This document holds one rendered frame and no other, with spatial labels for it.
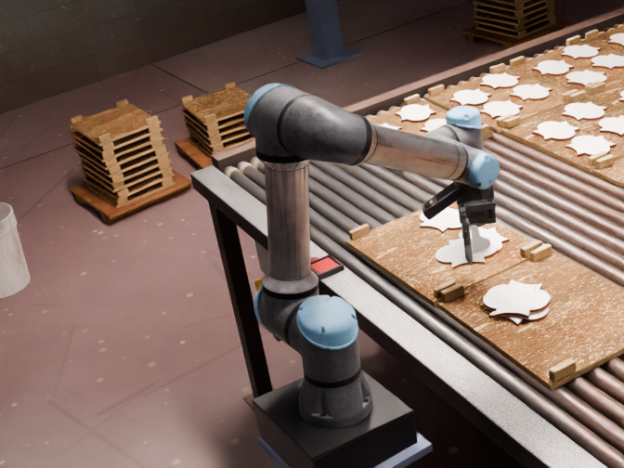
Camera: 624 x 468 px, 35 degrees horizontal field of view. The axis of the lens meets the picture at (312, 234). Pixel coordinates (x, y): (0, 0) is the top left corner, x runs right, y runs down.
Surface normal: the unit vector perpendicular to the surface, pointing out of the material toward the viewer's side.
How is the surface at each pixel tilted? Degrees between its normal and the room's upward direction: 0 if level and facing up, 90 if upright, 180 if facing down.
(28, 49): 90
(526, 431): 0
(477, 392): 0
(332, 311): 9
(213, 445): 0
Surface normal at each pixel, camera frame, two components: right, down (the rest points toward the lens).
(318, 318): -0.01, -0.84
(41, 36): 0.52, 0.34
